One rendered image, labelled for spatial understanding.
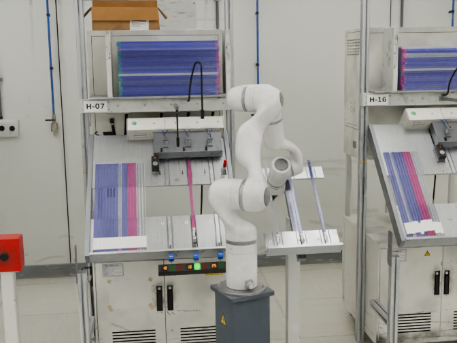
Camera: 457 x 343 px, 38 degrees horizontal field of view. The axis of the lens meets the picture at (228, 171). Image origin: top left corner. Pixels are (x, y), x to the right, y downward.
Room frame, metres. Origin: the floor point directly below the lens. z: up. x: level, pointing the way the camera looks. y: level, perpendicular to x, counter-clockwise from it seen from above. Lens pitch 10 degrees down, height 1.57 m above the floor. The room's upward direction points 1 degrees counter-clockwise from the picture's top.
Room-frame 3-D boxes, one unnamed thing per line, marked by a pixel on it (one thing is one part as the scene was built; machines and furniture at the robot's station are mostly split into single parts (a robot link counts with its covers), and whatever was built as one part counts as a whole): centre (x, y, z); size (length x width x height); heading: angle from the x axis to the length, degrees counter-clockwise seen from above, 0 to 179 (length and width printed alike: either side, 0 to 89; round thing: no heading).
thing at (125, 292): (3.54, 0.37, 0.31); 0.70 x 0.65 x 0.62; 97
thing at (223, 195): (2.49, -0.01, 1.00); 0.19 x 0.12 x 0.24; 68
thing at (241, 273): (2.47, -0.04, 0.79); 0.19 x 0.19 x 0.18
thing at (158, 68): (3.43, 0.29, 1.52); 0.51 x 0.13 x 0.27; 97
